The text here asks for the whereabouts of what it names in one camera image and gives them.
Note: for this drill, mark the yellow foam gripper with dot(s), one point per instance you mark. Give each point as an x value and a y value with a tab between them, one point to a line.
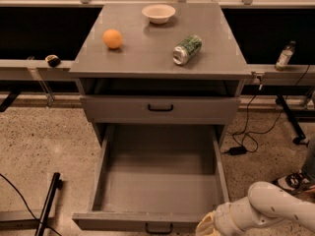
223	215

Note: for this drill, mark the grey drawer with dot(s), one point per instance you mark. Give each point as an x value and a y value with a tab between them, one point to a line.
158	179
160	109

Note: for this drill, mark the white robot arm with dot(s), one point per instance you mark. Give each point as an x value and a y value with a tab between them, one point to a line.
264	206

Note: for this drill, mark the grey drawer cabinet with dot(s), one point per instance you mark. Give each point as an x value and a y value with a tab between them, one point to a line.
143	65

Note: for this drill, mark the grey top drawer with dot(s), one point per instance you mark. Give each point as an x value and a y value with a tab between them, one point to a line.
160	109

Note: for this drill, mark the black power adapter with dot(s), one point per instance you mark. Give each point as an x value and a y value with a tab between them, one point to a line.
237	150

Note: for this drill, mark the black sneaker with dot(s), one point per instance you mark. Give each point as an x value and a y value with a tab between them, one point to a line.
295	183

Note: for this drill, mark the person leg in jeans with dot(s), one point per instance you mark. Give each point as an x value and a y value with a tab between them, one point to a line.
308	167

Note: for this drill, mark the black table leg right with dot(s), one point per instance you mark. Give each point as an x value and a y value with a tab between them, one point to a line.
300	136

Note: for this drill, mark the black metal stand left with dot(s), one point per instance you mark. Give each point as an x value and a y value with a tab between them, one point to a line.
27	219

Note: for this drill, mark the green soda can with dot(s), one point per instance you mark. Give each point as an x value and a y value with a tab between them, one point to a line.
186	49

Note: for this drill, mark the clear plastic bottle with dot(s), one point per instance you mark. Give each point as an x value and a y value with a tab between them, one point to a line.
285	56

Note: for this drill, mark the orange fruit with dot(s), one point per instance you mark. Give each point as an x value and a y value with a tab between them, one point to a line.
112	38

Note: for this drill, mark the white paper bowl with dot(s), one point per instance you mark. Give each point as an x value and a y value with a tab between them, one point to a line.
158	13

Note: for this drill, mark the black yellow tape measure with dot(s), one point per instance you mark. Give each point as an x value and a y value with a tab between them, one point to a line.
52	60

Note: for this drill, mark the metal clamp on rail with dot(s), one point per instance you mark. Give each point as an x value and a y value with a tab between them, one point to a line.
258	79

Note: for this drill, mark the grey metal rail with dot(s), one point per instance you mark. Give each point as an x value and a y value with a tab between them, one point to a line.
38	70

